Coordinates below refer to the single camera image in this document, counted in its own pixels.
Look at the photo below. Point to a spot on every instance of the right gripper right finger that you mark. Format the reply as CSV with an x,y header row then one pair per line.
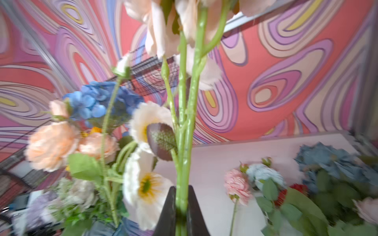
x,y
196,225

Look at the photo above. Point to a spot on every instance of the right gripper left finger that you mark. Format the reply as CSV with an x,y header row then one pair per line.
x,y
166,225

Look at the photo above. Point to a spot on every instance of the white yellow-centred poppy stem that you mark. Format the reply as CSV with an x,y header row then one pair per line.
x,y
128,173

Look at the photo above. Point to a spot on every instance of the white purple mixed bouquet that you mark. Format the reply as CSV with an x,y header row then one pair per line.
x,y
75,207

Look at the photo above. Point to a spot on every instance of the orange poppy flower stem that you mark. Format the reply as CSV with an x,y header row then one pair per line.
x,y
88,131

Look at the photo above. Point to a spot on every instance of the cream rose flower stem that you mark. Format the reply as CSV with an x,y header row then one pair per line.
x,y
49,147

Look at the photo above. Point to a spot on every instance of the blue hydrangea flower stem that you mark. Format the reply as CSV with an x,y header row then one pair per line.
x,y
89,105

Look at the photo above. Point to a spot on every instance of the peach rose flower stem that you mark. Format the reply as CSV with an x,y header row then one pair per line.
x,y
200,26

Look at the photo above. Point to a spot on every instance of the blue purple glass vase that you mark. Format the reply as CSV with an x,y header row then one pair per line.
x,y
126,228

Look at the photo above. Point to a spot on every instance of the pink rose flower stem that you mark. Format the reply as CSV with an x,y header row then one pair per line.
x,y
238,190

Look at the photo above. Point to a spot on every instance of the pale blue rose stem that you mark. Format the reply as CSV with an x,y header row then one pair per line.
x,y
280,203

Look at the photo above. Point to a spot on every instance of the teal white bouquet right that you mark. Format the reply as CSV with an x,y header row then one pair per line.
x,y
344,187

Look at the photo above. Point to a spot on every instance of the black wire basket back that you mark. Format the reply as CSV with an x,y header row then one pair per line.
x,y
146,78

